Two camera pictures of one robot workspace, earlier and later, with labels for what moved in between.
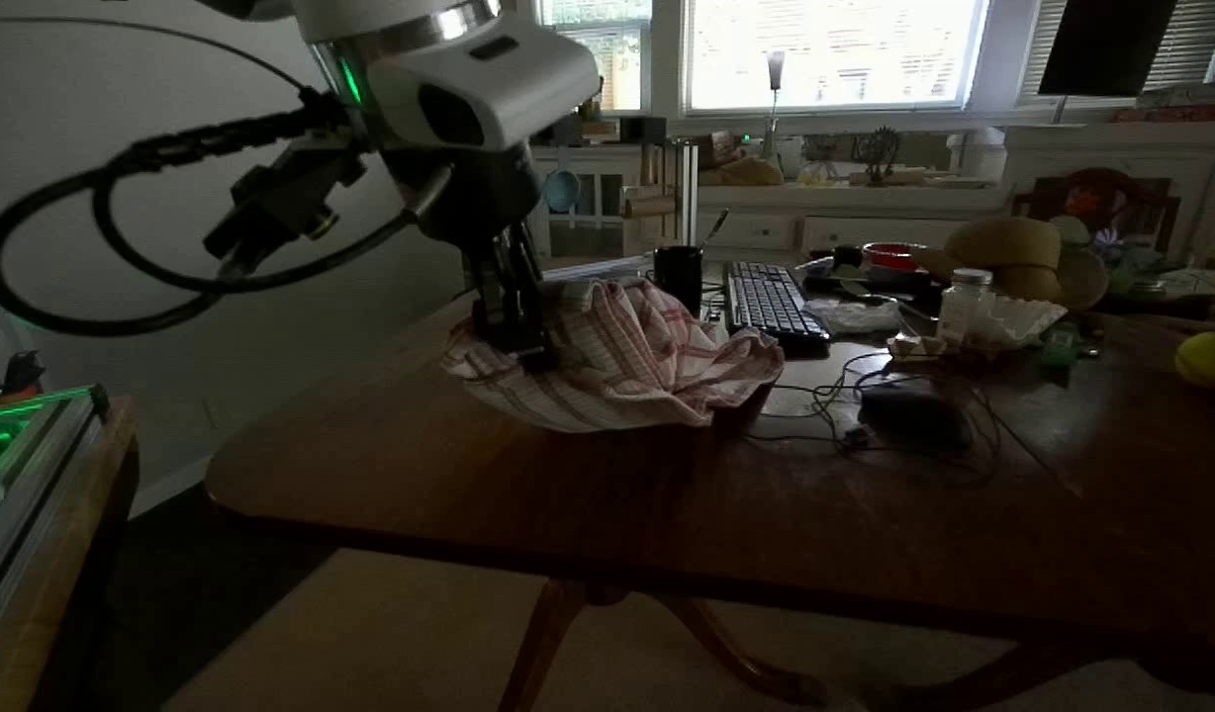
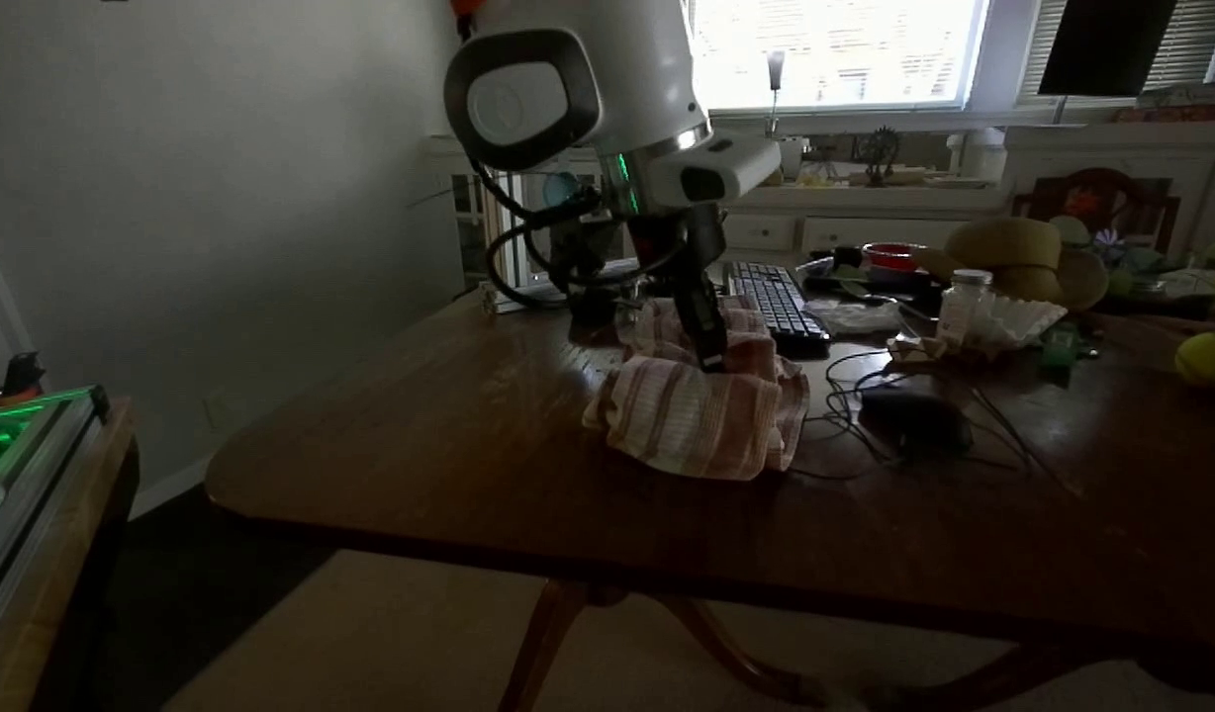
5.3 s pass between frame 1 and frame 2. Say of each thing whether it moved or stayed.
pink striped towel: moved
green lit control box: stayed
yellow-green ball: stayed
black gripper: moved
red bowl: stayed
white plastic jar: stayed
